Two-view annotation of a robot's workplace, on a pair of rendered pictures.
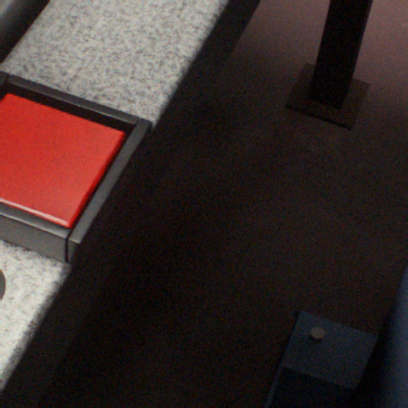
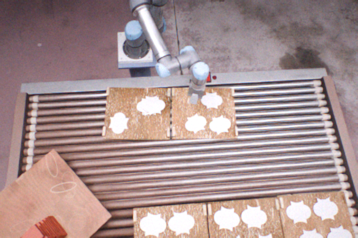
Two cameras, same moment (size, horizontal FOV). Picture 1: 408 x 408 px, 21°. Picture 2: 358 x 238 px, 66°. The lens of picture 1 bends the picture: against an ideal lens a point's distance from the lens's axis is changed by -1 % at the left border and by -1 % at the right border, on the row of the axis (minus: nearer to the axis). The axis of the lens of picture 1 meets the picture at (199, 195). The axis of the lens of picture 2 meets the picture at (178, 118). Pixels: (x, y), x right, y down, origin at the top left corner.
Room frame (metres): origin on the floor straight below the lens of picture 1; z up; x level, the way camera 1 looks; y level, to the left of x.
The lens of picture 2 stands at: (0.84, 0.84, 2.59)
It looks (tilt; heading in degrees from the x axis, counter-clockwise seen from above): 70 degrees down; 244
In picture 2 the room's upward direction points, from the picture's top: 8 degrees clockwise
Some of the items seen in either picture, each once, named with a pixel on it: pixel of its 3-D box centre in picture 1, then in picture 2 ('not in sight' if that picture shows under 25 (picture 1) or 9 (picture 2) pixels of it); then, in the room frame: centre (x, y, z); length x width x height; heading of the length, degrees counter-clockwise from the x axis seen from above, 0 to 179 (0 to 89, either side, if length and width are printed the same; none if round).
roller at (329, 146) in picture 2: not in sight; (186, 156); (0.61, 0.54, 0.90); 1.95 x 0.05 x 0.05; 166
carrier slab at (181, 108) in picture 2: not in sight; (203, 112); (0.41, 0.31, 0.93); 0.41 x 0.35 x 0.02; 162
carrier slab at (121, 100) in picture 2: not in sight; (137, 113); (0.81, 0.18, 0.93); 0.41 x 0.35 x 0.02; 161
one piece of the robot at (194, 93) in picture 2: not in sight; (195, 91); (0.49, 0.27, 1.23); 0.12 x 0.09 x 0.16; 57
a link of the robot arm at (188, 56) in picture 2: not in sight; (187, 59); (0.50, 0.16, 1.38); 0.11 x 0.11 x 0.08; 8
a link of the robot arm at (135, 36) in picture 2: not in sight; (135, 33); (0.68, -0.30, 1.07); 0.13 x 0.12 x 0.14; 8
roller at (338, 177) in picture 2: not in sight; (189, 190); (0.66, 0.73, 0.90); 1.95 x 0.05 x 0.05; 166
